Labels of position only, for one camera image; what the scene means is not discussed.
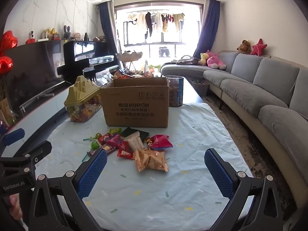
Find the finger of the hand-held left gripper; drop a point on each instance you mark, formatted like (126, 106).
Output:
(38, 149)
(14, 136)

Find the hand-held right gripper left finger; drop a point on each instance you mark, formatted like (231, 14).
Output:
(93, 173)

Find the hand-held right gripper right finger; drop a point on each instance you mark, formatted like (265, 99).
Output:
(219, 173)

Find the green lollipop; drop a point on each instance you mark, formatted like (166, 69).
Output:
(98, 136)
(94, 145)

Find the dark maroon snack packet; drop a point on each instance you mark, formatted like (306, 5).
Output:
(110, 148)

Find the red bear snack packet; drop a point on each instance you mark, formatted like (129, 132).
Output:
(103, 138)

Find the small red snack packet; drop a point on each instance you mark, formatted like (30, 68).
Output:
(125, 154)

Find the pink maroon snack packet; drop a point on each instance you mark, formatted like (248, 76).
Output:
(116, 141)

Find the small green snack packet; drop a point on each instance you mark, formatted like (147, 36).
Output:
(115, 131)

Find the beige orange snack packet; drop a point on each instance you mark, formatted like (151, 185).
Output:
(142, 161)
(159, 164)

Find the white beige snack packet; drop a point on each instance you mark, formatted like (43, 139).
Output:
(134, 140)

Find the dark green snack packet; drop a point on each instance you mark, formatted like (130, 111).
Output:
(142, 134)

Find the gold red candies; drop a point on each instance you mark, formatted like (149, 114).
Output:
(149, 142)

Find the pink red snack packet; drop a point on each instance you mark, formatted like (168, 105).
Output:
(161, 142)

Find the brown cardboard box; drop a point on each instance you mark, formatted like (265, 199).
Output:
(134, 110)

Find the person's left hand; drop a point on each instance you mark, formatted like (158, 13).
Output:
(15, 207)

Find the yellow patterned bag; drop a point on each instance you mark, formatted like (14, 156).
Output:
(6, 113)

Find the patterned rug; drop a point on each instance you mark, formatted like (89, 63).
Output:
(243, 134)

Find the light blue tablecloth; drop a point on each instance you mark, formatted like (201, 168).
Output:
(149, 197)

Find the black television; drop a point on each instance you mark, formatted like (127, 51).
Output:
(31, 72)

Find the clear candy jar yellow lid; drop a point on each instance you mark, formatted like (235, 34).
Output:
(79, 96)

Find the red heart balloon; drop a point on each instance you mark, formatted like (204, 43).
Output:
(5, 65)

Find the beige storage box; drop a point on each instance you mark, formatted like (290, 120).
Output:
(201, 87)

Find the clear blue snack jar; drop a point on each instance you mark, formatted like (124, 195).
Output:
(175, 93)

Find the black upright piano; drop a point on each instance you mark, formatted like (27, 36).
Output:
(72, 60)

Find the clear plastic bag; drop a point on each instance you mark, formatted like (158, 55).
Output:
(103, 77)

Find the grey sofa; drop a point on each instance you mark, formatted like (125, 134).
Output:
(264, 77)

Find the pile of snack packets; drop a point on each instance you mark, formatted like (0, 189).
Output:
(134, 74)

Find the small red box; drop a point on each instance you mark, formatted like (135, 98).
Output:
(56, 37)

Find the yellow ornament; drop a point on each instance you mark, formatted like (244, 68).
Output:
(49, 33)

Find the pink plush toy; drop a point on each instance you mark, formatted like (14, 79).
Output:
(216, 61)

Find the grey bunny plush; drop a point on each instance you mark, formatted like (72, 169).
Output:
(67, 33)

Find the yellow plush toy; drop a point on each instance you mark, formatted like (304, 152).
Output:
(204, 58)

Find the grey handbag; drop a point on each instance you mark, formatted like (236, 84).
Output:
(187, 60)

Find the small pink plush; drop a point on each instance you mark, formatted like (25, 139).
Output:
(77, 36)

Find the potted green plants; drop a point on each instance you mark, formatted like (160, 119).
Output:
(154, 67)

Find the black metronome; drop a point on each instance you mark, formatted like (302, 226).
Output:
(86, 37)

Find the white shell fruit stand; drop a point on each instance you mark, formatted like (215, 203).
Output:
(130, 56)

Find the brown plush toy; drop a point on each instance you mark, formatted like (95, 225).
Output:
(244, 46)

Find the pink star pillow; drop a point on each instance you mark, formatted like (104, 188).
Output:
(258, 48)

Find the hanging denim shorts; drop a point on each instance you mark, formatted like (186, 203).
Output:
(164, 51)

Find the blue curtain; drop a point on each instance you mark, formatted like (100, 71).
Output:
(107, 28)
(207, 28)

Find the row of hanging clothes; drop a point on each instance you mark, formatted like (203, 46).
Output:
(156, 21)

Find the white and red camera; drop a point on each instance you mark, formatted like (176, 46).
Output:
(30, 38)

